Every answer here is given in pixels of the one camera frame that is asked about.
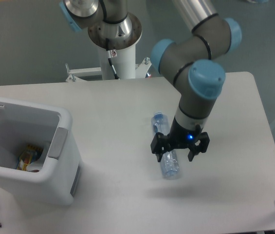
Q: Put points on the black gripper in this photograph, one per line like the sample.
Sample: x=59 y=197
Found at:
x=180 y=137

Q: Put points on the clear plastic water bottle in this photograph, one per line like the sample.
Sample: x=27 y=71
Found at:
x=168 y=158

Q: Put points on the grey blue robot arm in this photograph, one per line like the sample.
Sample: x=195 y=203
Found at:
x=188 y=66

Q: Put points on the white trash can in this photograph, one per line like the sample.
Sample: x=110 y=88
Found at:
x=50 y=128

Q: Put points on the colourful snack wrapper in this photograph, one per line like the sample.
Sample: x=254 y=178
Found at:
x=27 y=160

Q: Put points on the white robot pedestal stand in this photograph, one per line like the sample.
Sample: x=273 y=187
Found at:
x=116 y=46

